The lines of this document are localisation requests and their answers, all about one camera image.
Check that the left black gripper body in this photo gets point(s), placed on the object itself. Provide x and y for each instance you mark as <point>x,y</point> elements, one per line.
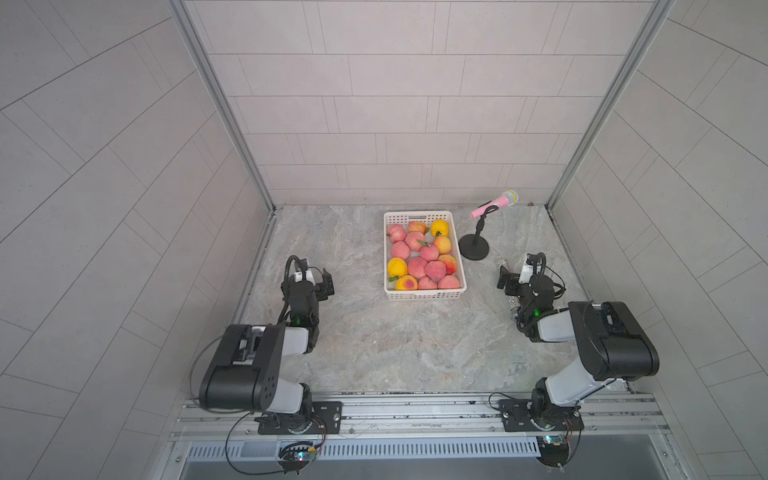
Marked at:
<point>318,294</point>

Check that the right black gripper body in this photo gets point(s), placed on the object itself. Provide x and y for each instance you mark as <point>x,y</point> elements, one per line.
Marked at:
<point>522,292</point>

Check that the red orange peach bottom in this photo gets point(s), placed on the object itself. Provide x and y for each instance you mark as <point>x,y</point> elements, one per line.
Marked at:
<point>450,262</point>

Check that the dark pink peach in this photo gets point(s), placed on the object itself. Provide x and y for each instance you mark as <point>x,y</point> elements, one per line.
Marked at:
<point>435,270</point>

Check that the orange pink peach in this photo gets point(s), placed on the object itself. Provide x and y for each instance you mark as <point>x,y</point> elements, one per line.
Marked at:
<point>443,244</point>

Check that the yellow peach with leaf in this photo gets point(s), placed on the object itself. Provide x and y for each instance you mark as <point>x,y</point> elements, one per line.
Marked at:
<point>406,283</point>

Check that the white perforated plastic basket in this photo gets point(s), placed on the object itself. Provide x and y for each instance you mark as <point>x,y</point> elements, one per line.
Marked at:
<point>428,217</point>

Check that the orange wrinkled peach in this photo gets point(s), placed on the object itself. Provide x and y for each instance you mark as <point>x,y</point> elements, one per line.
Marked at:
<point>417,227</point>

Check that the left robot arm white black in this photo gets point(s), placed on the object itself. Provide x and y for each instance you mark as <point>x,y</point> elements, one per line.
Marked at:
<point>243,375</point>

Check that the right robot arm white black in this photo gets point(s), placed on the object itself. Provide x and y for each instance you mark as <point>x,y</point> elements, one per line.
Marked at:
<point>611,347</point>

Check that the pink toy microphone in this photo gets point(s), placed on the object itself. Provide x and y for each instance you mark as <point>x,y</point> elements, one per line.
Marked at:
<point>508,198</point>

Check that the white ventilation grille strip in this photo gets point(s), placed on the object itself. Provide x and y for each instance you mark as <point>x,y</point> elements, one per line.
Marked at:
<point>375,449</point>

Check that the right circuit board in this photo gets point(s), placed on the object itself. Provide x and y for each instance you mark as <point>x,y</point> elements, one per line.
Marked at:
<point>555,451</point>

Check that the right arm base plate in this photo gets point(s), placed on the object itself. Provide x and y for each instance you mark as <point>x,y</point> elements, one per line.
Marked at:
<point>526,415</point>

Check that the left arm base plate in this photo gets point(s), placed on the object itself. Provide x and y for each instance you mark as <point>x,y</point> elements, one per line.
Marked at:
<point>299,423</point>

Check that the aluminium mounting rail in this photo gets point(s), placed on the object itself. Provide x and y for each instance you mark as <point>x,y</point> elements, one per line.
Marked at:
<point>446,415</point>

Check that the left circuit board with cable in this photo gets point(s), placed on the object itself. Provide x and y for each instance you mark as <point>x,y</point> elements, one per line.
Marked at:
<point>292,458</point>

